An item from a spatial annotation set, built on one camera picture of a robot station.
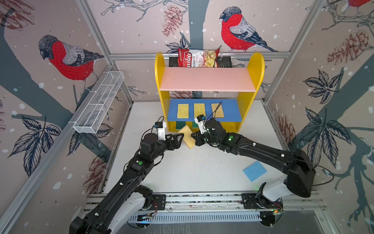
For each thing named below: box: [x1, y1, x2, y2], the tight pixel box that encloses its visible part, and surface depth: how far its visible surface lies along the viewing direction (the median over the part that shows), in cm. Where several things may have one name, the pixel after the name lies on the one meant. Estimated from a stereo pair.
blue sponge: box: [242, 160, 268, 183], surface depth 85 cm
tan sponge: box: [177, 124, 196, 150], surface depth 78 cm
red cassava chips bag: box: [177, 48, 221, 68], surface depth 88 cm
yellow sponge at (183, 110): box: [177, 103, 189, 119], surface depth 97 cm
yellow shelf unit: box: [154, 51, 265, 134], surface depth 79 cm
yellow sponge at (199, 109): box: [193, 102, 206, 118], surface depth 97 cm
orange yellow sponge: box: [210, 103, 225, 118], surface depth 95 cm
